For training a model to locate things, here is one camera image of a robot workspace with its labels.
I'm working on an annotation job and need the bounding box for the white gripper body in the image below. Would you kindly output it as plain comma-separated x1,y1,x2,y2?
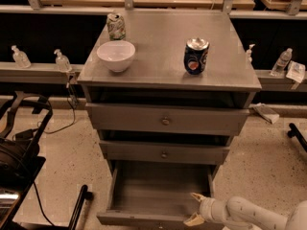
200,197,228,223

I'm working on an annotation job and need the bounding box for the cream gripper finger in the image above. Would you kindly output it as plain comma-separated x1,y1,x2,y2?
191,193,206,202
183,213,204,227

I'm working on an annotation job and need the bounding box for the grey bottom drawer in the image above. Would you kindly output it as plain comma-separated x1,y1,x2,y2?
97,161,223,230

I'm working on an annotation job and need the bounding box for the grey drawer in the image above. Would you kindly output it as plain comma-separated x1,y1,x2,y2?
100,140,229,165
97,161,223,230
85,103,249,136

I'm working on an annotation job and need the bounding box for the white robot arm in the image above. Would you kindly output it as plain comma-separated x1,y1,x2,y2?
184,193,307,230

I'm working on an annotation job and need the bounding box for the grey middle drawer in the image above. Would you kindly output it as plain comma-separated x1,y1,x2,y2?
100,140,229,165

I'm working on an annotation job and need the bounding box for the grey wooden drawer cabinet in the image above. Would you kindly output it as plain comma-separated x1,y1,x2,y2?
77,9,263,185

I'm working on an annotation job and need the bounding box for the black chair leg bottom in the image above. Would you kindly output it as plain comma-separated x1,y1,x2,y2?
68,185,93,230

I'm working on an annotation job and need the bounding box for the grey top drawer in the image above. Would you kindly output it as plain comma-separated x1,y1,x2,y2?
85,103,249,136

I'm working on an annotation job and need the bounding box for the grey box on floor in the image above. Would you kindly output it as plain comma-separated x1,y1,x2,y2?
252,103,279,124

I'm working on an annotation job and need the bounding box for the black caster leg right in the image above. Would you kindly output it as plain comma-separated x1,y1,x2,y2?
287,123,307,152

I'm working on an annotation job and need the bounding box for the crushed blue pepsi can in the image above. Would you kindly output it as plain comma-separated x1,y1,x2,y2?
183,37,210,75

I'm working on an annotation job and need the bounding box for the small pump bottle right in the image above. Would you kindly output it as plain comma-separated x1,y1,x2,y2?
246,44,255,63

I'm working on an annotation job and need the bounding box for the clear plastic water bottle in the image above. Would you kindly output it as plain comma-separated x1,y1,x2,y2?
271,48,293,76

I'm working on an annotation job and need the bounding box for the clear plastic bag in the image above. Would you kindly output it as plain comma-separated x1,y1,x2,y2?
286,60,305,83

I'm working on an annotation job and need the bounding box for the white ceramic bowl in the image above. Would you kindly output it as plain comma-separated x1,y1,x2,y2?
96,40,135,72

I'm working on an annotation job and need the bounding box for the clear pump bottle near cabinet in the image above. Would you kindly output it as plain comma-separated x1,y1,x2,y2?
54,49,72,73

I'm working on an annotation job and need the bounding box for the crushed green soda can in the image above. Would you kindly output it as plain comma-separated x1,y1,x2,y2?
106,12,126,40

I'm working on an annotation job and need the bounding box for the metal shelf rack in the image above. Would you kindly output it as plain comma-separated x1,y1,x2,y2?
1,0,306,19

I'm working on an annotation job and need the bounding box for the clear pump bottle far left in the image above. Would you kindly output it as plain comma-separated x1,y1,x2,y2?
12,45,31,68

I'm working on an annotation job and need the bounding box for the black cable on floor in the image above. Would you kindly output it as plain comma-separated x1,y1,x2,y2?
33,80,80,136

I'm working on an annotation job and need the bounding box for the black bag with straps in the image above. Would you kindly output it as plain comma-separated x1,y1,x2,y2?
0,91,53,187

